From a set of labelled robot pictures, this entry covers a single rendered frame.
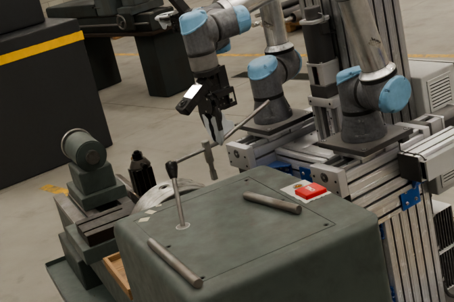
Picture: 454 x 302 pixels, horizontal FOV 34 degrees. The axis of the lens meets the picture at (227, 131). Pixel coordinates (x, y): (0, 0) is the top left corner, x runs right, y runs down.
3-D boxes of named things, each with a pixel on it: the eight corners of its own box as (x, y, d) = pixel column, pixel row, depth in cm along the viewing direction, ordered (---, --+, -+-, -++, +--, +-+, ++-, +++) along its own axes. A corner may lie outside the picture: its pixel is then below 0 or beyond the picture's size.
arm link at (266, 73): (246, 98, 284) (238, 65, 280) (265, 87, 294) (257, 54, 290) (273, 98, 277) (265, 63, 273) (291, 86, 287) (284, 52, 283)
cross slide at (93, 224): (197, 205, 285) (194, 194, 284) (89, 247, 270) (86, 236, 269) (180, 193, 301) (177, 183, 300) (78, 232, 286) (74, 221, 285)
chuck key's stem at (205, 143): (213, 181, 205) (203, 142, 201) (209, 180, 206) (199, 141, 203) (220, 178, 206) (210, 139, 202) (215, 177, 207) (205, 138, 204)
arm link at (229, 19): (229, 3, 208) (195, 13, 204) (250, 3, 199) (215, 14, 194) (236, 30, 211) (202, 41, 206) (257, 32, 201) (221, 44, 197)
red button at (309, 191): (328, 194, 187) (326, 187, 186) (307, 203, 185) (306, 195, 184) (315, 188, 192) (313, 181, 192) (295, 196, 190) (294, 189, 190)
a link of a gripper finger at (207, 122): (232, 138, 208) (225, 107, 205) (215, 146, 205) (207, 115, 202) (225, 136, 211) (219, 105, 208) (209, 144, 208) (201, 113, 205)
